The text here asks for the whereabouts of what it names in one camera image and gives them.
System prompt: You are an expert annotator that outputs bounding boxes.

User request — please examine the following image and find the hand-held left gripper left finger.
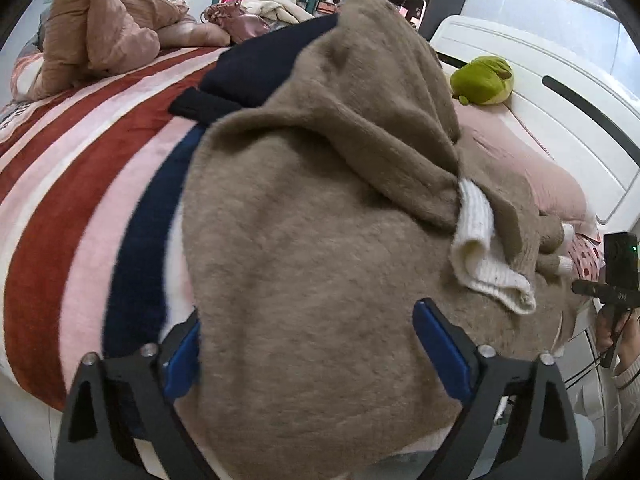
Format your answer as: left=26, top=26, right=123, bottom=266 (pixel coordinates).
left=54, top=308, right=215, bottom=480

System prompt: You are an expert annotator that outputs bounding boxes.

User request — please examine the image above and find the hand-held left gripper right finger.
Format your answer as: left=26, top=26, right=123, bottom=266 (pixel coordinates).
left=413, top=298, right=585, bottom=480

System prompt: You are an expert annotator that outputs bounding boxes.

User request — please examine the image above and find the brown fuzzy sweater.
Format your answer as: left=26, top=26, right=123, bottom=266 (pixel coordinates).
left=181, top=0, right=581, bottom=477

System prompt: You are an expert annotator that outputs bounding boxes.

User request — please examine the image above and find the person's right forearm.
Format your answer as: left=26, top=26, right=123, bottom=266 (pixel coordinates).
left=612, top=357, right=640, bottom=456

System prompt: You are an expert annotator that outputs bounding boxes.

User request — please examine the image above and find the person's right hand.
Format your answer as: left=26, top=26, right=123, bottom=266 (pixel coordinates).
left=595, top=305, right=640, bottom=376

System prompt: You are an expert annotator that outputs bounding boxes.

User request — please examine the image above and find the red dotted pink cloth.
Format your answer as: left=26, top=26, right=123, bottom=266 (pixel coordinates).
left=567, top=232, right=603, bottom=281

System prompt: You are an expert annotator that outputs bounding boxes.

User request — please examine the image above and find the pink pillow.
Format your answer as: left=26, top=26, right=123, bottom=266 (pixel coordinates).
left=457, top=103, right=591, bottom=225

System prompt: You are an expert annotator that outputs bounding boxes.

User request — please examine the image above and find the white bed headboard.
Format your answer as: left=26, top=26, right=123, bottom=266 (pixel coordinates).
left=429, top=15, right=640, bottom=226

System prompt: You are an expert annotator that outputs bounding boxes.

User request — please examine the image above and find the striped red pink blanket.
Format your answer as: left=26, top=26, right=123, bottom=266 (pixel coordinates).
left=0, top=46, right=236, bottom=401

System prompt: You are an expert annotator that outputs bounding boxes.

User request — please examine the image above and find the green frog plush toy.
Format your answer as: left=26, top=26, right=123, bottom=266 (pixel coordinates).
left=450, top=56, right=515, bottom=107

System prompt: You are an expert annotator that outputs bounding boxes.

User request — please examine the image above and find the dark navy garment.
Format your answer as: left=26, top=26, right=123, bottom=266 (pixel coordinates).
left=168, top=14, right=341, bottom=124

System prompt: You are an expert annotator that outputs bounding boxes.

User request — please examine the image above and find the brown quilted duvet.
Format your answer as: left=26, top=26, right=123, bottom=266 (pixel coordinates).
left=11, top=0, right=231, bottom=102

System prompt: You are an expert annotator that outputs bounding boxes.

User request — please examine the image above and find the pink satin bag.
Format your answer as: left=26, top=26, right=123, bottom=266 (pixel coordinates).
left=201, top=0, right=273, bottom=44

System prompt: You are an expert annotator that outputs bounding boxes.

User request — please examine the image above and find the cream white blanket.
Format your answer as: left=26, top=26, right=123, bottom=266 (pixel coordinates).
left=242, top=0, right=316, bottom=26

